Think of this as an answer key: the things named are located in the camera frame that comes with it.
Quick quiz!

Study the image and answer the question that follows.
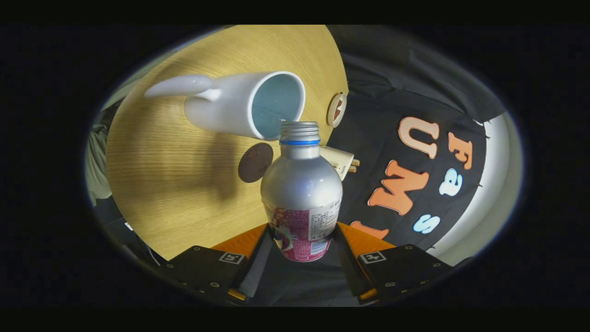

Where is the round brown coaster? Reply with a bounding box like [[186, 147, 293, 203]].
[[238, 142, 274, 184]]

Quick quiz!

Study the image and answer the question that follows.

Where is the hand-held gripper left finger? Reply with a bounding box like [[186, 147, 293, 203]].
[[159, 224, 272, 305]]

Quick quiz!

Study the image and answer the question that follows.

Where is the silver juice bottle red label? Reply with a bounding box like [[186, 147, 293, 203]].
[[260, 121, 343, 262]]

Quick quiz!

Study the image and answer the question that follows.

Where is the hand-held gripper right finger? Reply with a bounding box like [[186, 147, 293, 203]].
[[334, 222, 454, 302]]

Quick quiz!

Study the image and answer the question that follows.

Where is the white round plate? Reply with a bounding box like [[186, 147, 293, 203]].
[[327, 93, 348, 128]]

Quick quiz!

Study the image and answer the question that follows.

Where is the white cup blue inside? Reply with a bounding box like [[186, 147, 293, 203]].
[[144, 71, 306, 141]]

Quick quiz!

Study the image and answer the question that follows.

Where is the white toaster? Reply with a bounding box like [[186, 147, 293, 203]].
[[319, 145, 354, 181]]

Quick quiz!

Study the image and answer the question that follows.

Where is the wooden table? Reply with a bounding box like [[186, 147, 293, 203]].
[[105, 25, 349, 261]]

